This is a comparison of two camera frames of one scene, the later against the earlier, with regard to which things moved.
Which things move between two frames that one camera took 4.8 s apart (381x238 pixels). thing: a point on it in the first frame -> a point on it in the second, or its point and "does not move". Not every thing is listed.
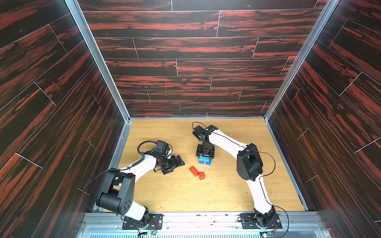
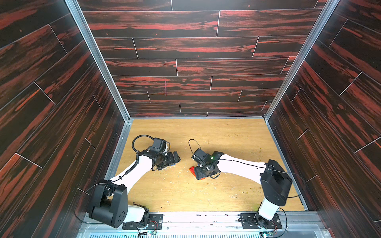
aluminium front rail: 200,224 does not move
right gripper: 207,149 -> 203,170
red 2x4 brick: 194,171 does not move
